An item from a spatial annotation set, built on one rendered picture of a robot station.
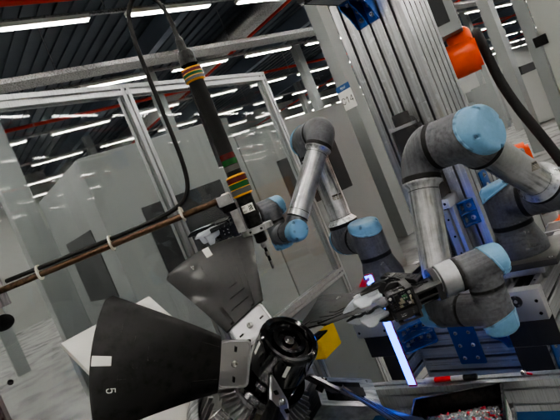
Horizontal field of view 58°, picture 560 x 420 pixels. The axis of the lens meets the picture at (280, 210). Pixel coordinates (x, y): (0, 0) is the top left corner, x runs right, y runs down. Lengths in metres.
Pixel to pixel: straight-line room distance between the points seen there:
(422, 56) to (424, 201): 0.69
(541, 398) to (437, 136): 0.66
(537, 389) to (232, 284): 0.75
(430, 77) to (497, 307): 0.89
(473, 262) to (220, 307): 0.55
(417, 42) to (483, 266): 0.91
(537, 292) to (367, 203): 4.41
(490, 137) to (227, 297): 0.67
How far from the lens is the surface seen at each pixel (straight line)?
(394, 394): 1.53
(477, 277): 1.14
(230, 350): 0.99
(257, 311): 1.08
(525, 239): 1.60
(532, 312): 1.53
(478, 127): 1.18
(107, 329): 0.94
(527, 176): 1.40
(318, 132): 1.79
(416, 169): 1.25
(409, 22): 1.82
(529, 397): 1.39
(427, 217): 1.24
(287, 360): 0.95
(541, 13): 2.61
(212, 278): 1.17
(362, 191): 5.79
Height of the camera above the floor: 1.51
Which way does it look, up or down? 3 degrees down
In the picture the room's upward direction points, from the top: 22 degrees counter-clockwise
